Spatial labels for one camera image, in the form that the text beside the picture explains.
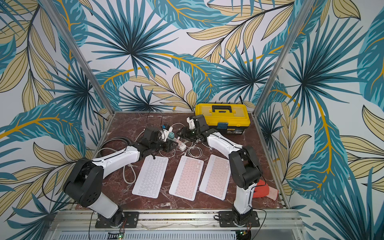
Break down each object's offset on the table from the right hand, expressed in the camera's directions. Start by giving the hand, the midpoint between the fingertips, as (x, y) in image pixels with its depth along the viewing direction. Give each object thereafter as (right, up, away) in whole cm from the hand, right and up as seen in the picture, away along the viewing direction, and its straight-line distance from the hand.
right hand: (178, 134), depth 89 cm
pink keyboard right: (+21, -27, -3) cm, 34 cm away
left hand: (-1, -6, -2) cm, 7 cm away
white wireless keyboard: (-16, -25, -1) cm, 30 cm away
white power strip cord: (-18, -11, -32) cm, 38 cm away
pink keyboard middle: (+5, -27, -3) cm, 28 cm away
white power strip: (+2, -9, +9) cm, 12 cm away
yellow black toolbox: (+31, +10, +7) cm, 33 cm away
